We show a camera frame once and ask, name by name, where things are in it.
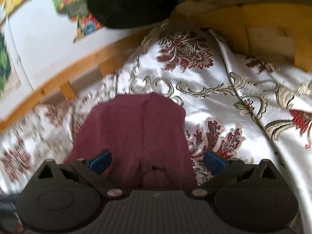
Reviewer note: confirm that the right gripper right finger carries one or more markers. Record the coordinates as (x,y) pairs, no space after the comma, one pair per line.
(224,172)

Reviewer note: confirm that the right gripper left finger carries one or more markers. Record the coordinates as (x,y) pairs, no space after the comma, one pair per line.
(92,169)

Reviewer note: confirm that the maroon small garment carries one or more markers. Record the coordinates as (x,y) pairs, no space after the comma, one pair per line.
(145,135)

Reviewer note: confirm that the white floral bedspread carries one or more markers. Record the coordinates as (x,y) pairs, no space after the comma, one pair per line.
(236,106)

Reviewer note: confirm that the green yellow cartoon poster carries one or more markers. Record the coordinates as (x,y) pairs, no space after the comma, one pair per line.
(9,75)

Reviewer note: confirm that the orange green cartoon poster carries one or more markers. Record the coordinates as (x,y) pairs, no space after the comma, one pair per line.
(78,12)

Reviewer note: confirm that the wooden bed frame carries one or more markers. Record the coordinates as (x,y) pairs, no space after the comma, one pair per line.
(266,30)

